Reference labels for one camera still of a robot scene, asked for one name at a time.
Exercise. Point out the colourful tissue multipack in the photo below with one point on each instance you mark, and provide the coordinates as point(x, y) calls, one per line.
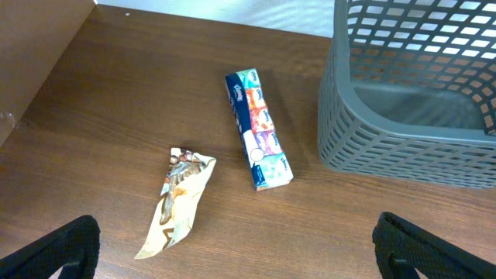
point(268, 164)

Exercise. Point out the brown white snack wrapper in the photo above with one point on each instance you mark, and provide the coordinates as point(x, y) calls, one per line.
point(174, 216)

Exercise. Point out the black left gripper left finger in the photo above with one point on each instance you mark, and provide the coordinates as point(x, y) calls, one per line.
point(72, 250)

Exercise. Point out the grey plastic basket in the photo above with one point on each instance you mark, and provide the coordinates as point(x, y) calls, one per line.
point(408, 91)

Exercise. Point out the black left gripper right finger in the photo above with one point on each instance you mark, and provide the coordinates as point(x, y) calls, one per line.
point(404, 250)

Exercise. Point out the brown cardboard box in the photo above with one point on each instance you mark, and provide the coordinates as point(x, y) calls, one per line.
point(34, 35)

